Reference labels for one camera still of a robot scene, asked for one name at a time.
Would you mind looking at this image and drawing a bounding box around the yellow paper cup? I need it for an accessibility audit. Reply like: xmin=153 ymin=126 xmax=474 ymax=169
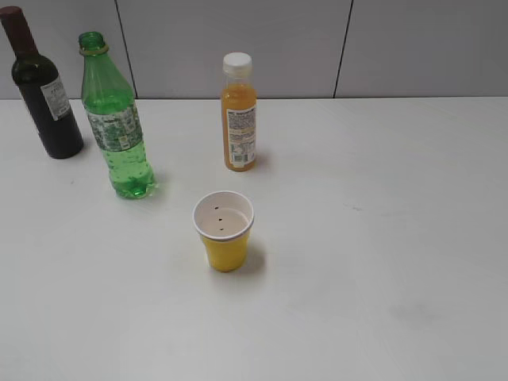
xmin=192 ymin=190 xmax=255 ymax=272

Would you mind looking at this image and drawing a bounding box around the green sprite bottle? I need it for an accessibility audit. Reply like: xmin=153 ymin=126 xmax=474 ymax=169
xmin=79 ymin=32 xmax=156 ymax=199

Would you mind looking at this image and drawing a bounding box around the orange juice bottle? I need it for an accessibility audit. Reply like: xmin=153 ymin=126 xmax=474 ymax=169
xmin=221 ymin=52 xmax=257 ymax=172

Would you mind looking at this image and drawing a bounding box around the dark red wine bottle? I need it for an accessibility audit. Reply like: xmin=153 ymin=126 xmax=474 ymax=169
xmin=1 ymin=6 xmax=84 ymax=160

